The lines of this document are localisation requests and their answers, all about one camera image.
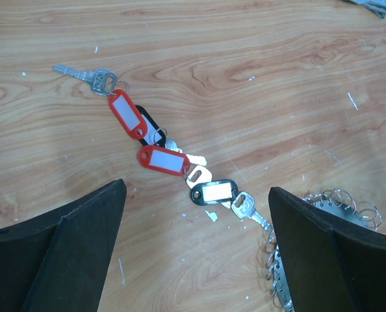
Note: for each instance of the black key tag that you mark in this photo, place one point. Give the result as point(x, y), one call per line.
point(155, 135)
point(214, 192)

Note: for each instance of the red key tag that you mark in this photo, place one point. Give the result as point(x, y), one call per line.
point(164, 160)
point(127, 114)

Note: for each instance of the grey cloth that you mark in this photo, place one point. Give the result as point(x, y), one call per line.
point(376, 6)

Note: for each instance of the red key tag upper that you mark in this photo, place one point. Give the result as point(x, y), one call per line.
point(127, 114)

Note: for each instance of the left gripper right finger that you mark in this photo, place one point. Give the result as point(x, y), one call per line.
point(331, 264)

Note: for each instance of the red key tag lower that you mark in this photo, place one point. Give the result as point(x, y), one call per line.
point(164, 160)

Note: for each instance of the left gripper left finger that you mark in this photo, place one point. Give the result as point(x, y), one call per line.
point(58, 261)

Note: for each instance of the silver key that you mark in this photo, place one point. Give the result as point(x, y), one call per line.
point(244, 207)
point(101, 81)
point(199, 173)

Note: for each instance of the metal disc keyring holder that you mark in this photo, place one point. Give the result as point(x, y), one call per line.
point(337, 202)

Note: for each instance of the silver key top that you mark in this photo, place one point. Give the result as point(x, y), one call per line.
point(101, 81)

